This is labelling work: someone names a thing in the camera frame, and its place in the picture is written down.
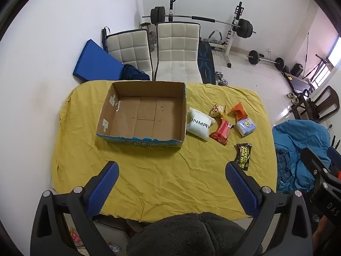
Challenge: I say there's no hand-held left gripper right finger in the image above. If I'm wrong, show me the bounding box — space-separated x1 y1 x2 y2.
225 161 313 256

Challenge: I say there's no red snack packet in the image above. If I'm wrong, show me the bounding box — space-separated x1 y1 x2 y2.
210 119 233 146

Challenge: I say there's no floor barbell with black plates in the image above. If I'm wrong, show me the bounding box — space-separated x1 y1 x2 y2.
246 50 285 71

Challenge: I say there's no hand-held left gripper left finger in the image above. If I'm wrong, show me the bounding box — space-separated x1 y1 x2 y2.
30 161 119 256

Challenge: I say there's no black blue weight bench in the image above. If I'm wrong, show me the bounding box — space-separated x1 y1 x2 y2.
198 39 217 84

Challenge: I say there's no window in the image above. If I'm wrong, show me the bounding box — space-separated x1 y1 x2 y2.
326 36 341 67

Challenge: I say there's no person's right forearm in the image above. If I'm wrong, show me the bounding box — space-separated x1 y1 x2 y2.
312 215 336 251

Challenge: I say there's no black strapped pole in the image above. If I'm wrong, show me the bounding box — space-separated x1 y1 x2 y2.
101 27 111 52

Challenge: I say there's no white padded chair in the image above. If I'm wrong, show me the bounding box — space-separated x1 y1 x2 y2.
106 29 153 81
154 22 203 84

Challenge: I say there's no racked barbell with black plates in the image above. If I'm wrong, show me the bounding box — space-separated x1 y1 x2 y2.
142 6 257 38

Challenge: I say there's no dark blue cloth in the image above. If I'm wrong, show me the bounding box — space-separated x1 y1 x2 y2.
120 64 151 81

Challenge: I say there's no yellow cartoon snack packet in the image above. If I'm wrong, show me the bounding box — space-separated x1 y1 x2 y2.
208 105 226 118

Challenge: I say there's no blue blanket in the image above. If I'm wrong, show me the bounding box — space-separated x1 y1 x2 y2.
272 120 333 194

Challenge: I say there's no white soft pouch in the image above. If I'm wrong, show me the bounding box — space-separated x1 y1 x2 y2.
186 107 216 140

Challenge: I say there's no grey exercise handle machine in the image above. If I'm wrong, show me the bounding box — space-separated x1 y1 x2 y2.
208 30 223 43

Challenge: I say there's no person's dark fuzzy clothing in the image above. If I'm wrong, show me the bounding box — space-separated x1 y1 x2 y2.
126 212 247 256

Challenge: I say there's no light blue tissue pack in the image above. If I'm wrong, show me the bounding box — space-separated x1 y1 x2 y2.
237 118 257 136

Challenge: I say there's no blue foam mat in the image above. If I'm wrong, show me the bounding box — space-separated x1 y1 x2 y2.
72 39 124 83

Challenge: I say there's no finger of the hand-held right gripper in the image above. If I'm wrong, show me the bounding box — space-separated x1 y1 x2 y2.
301 147 331 182
327 147 341 172

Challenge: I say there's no orange snack packet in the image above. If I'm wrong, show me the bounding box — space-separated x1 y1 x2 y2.
230 103 248 123

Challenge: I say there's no black treadmill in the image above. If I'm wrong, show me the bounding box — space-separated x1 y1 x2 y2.
284 55 333 92

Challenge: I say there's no dark wooden chair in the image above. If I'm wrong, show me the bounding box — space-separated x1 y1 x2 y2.
289 86 340 123

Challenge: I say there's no white barbell rack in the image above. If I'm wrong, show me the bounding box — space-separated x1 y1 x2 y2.
168 0 244 68

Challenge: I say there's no yellow tablecloth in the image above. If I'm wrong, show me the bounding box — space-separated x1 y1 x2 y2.
51 80 279 222

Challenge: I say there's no cardboard box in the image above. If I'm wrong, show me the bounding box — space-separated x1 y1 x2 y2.
96 81 187 150

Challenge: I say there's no black yellow wipes packet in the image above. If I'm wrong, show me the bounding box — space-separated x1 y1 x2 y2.
235 143 253 171

